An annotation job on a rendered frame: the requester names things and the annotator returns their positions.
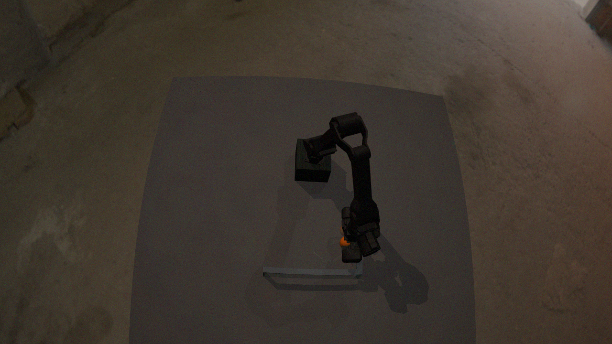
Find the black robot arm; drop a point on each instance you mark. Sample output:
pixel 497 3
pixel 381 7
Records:
pixel 364 214

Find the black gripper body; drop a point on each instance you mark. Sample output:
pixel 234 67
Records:
pixel 352 253

